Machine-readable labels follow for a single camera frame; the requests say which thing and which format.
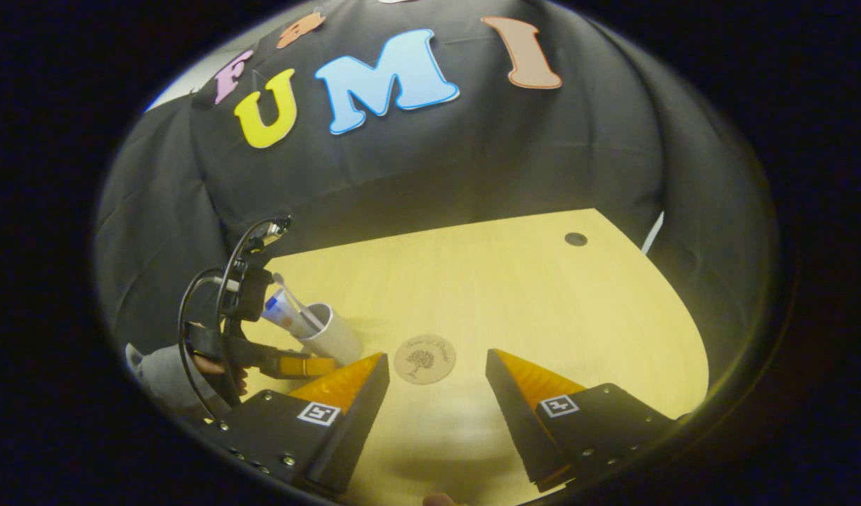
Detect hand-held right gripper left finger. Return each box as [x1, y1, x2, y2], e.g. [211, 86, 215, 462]
[198, 351, 391, 497]

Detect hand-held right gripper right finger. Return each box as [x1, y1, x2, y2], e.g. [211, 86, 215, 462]
[485, 348, 678, 493]

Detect white toothpaste tube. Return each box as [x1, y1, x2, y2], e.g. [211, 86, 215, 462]
[261, 288, 313, 332]

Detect white cup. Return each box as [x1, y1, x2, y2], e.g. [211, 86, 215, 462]
[293, 302, 364, 366]

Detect pink toothbrush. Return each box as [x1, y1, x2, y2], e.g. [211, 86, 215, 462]
[272, 273, 325, 331]

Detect round wooden coaster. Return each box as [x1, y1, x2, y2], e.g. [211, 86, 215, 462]
[393, 334, 457, 385]

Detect wooden desktop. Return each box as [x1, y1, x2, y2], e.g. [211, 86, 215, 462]
[244, 208, 710, 506]

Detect black backdrop cloth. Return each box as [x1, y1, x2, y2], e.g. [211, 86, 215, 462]
[93, 0, 779, 394]

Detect black cable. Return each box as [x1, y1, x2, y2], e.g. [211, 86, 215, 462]
[179, 218, 290, 422]

